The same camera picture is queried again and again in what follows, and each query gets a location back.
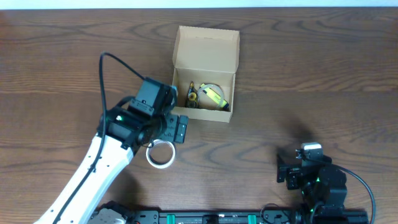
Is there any clear tape roll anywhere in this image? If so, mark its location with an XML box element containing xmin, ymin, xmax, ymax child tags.
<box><xmin>197</xmin><ymin>83</ymin><xmax>229</xmax><ymax>111</ymax></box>

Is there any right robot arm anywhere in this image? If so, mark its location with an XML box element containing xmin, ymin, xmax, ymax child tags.
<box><xmin>277</xmin><ymin>149</ymin><xmax>348</xmax><ymax>223</ymax></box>

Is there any brown cardboard box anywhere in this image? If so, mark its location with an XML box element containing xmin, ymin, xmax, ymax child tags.
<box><xmin>172</xmin><ymin>26</ymin><xmax>240</xmax><ymax>123</ymax></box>

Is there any yellow highlighter marker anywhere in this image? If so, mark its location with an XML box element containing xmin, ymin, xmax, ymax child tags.
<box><xmin>198</xmin><ymin>83</ymin><xmax>229</xmax><ymax>110</ymax></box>

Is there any black aluminium mounting rail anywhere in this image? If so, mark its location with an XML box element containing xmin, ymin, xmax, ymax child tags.
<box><xmin>88</xmin><ymin>202</ymin><xmax>369</xmax><ymax>224</ymax></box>

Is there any left black cable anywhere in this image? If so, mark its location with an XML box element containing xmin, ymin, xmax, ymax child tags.
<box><xmin>52</xmin><ymin>52</ymin><xmax>147</xmax><ymax>224</ymax></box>

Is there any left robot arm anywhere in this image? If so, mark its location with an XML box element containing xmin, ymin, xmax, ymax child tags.
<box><xmin>38</xmin><ymin>105</ymin><xmax>188</xmax><ymax>223</ymax></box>

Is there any white tape roll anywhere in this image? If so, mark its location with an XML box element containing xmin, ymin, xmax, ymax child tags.
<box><xmin>146</xmin><ymin>139</ymin><xmax>176</xmax><ymax>169</ymax></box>

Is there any right black cable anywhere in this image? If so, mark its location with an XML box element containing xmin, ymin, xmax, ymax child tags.
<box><xmin>307</xmin><ymin>157</ymin><xmax>377</xmax><ymax>224</ymax></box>

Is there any black cable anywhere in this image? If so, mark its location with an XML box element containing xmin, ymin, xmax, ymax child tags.
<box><xmin>307</xmin><ymin>157</ymin><xmax>377</xmax><ymax>224</ymax></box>
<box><xmin>52</xmin><ymin>52</ymin><xmax>147</xmax><ymax>224</ymax></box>

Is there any yellow black correction tape dispenser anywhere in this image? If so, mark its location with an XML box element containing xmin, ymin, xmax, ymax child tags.
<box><xmin>185</xmin><ymin>82</ymin><xmax>198</xmax><ymax>108</ymax></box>

